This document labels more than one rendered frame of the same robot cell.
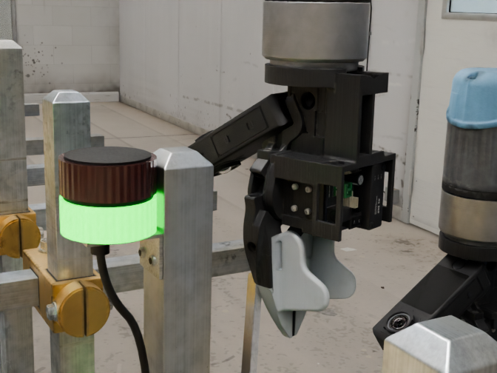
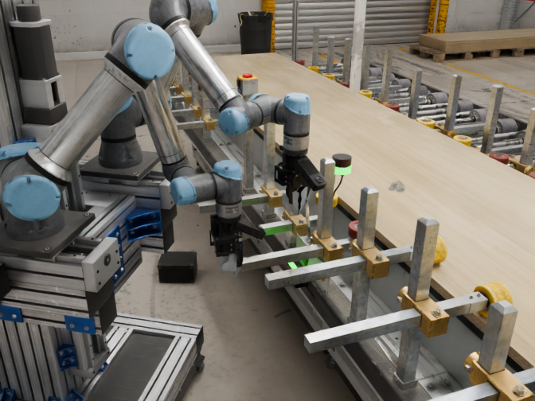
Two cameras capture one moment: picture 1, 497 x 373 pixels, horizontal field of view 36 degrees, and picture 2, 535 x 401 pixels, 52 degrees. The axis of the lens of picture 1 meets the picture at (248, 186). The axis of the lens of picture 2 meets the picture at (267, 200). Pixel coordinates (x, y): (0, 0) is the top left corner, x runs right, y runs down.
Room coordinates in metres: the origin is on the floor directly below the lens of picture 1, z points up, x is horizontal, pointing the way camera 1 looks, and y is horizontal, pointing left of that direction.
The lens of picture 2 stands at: (2.03, 0.12, 1.73)
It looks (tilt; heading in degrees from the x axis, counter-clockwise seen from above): 26 degrees down; 189
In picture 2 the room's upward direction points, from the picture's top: straight up
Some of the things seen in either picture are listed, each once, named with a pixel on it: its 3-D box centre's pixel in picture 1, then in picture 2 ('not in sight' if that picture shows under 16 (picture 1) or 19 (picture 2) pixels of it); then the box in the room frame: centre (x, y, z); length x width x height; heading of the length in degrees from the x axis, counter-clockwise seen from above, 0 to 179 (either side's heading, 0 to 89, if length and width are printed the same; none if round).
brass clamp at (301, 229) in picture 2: not in sight; (295, 222); (0.29, -0.07, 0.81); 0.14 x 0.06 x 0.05; 30
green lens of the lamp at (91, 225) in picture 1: (109, 212); (341, 167); (0.46, 0.09, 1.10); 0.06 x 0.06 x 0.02
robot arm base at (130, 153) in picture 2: not in sight; (119, 147); (0.38, -0.67, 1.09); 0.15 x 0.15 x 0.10
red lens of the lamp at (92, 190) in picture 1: (108, 174); (341, 160); (0.46, 0.09, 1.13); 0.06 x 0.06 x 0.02
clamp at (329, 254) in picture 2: not in sight; (326, 245); (0.51, 0.06, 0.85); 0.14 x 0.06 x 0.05; 30
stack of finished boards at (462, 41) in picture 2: not in sight; (493, 39); (-7.92, 2.31, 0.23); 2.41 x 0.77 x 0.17; 118
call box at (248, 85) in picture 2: not in sight; (247, 86); (-0.17, -0.33, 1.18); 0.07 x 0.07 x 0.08; 30
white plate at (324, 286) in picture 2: not in sight; (311, 264); (0.47, 0.01, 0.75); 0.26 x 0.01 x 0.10; 30
